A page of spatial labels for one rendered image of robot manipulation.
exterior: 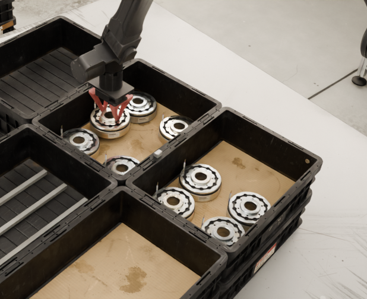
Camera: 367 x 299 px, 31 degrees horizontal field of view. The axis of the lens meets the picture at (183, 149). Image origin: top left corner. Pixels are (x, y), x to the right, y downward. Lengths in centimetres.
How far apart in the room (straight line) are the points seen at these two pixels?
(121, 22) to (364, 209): 85
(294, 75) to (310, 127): 149
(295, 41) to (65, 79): 213
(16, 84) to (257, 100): 75
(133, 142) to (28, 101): 32
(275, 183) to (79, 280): 56
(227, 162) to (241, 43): 208
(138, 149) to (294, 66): 204
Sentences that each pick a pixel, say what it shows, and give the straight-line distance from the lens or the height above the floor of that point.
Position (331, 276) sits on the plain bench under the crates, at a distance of 171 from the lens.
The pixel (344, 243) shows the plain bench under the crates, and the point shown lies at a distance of 179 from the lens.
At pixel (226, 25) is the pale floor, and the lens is 389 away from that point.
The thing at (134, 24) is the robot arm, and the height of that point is 121.
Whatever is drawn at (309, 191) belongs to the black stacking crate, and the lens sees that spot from 171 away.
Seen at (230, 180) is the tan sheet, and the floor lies 83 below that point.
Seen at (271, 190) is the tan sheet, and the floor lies 83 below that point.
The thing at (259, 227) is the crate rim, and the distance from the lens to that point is 145.
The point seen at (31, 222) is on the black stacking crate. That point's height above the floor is 83.
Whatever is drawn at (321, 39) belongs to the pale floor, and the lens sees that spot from 394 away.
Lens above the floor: 198
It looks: 42 degrees down
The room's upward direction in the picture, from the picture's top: 8 degrees clockwise
